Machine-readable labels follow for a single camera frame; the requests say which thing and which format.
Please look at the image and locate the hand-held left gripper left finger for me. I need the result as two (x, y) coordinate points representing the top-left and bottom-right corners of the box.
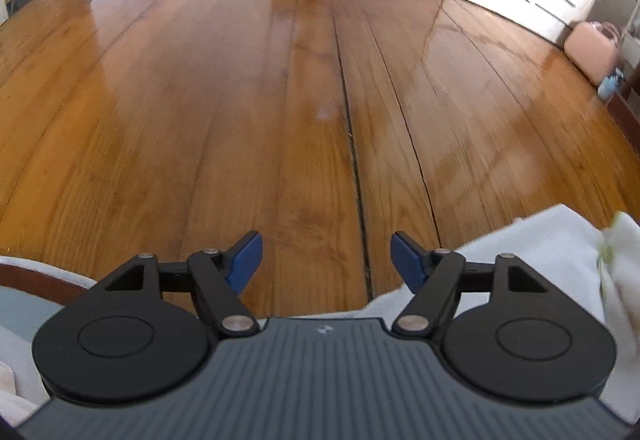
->
(102, 230), (264, 337)

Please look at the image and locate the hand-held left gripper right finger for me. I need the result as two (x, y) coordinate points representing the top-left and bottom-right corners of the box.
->
(390, 230), (551, 336)

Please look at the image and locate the white knit garment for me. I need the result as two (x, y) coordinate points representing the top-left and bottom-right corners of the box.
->
(367, 203), (640, 423)

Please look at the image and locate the blue and red rug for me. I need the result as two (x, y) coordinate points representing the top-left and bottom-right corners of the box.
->
(0, 255), (101, 421)

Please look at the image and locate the dark wooden shelf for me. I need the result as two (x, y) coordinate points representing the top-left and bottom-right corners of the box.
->
(606, 65), (640, 156)

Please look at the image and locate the small blue toy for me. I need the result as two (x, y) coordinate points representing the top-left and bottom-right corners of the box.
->
(597, 67), (626, 102)

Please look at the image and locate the pink carry case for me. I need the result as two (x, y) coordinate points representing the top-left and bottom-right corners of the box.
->
(564, 20), (624, 86)

